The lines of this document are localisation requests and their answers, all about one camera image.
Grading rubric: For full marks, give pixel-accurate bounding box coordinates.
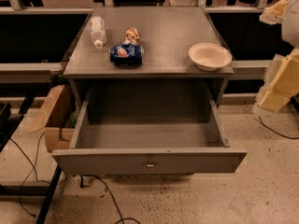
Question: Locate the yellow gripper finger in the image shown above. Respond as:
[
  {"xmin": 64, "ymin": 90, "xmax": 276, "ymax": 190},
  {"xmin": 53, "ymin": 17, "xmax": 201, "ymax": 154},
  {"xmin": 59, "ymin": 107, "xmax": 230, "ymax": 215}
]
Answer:
[
  {"xmin": 252, "ymin": 53, "xmax": 299, "ymax": 116},
  {"xmin": 259, "ymin": 0, "xmax": 290, "ymax": 25}
]

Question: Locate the blue pepsi can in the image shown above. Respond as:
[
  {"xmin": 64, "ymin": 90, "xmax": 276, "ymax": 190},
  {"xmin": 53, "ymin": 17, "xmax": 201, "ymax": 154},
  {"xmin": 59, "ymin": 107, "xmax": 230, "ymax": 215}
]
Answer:
[{"xmin": 109, "ymin": 43, "xmax": 144, "ymax": 65}]

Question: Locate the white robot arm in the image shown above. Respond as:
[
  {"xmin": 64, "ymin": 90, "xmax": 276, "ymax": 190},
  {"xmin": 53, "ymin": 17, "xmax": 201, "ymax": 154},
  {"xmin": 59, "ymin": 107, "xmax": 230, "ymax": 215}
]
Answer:
[{"xmin": 253, "ymin": 0, "xmax": 299, "ymax": 116}]

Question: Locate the metal drawer knob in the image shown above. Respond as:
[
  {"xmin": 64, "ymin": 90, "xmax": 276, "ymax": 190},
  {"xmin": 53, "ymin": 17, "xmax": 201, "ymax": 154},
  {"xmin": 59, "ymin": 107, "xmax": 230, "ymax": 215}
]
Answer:
[{"xmin": 146, "ymin": 161, "xmax": 155, "ymax": 169}]

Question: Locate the grey open top drawer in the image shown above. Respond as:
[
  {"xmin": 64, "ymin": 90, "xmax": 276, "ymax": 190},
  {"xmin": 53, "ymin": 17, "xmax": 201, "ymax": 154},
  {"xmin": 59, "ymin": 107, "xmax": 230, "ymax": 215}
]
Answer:
[{"xmin": 53, "ymin": 86, "xmax": 247, "ymax": 175}]

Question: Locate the white paper bowl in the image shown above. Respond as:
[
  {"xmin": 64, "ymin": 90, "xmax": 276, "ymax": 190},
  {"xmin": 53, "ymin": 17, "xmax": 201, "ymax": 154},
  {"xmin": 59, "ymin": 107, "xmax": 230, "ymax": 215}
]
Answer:
[{"xmin": 189, "ymin": 43, "xmax": 233, "ymax": 71}]

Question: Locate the grey cabinet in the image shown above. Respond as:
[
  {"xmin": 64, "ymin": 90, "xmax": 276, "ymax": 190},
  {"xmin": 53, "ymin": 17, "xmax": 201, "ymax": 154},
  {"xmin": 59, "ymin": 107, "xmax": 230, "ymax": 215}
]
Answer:
[{"xmin": 64, "ymin": 7, "xmax": 234, "ymax": 105}]

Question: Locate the clear plastic water bottle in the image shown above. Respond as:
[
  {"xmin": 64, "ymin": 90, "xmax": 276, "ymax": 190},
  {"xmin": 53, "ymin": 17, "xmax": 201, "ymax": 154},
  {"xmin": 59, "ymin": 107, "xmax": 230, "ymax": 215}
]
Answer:
[{"xmin": 90, "ymin": 16, "xmax": 107, "ymax": 49}]

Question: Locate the green object in box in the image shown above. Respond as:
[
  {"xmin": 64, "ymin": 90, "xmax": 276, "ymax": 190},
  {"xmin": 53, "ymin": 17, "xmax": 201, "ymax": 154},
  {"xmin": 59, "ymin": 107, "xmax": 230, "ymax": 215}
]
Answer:
[{"xmin": 64, "ymin": 111, "xmax": 77, "ymax": 128}]

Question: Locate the brown cardboard box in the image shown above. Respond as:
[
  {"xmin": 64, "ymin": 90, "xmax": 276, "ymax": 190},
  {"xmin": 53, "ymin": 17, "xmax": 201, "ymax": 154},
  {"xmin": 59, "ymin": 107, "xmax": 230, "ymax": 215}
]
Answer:
[{"xmin": 27, "ymin": 85, "xmax": 76, "ymax": 153}]

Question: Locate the black cable at right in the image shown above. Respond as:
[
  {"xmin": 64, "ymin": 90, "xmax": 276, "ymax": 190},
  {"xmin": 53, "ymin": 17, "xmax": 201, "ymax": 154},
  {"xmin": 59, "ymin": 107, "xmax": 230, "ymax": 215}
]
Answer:
[{"xmin": 257, "ymin": 115, "xmax": 299, "ymax": 141}]

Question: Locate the black table leg frame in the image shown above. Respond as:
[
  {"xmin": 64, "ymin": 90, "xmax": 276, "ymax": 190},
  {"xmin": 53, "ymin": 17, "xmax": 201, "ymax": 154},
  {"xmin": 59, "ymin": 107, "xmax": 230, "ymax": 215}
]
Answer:
[{"xmin": 0, "ymin": 96, "xmax": 64, "ymax": 224}]

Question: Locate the black floor cable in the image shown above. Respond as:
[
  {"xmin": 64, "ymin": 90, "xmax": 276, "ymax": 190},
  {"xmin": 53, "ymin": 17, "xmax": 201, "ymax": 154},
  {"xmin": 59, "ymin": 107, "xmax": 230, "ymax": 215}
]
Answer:
[{"xmin": 8, "ymin": 131, "xmax": 142, "ymax": 224}]

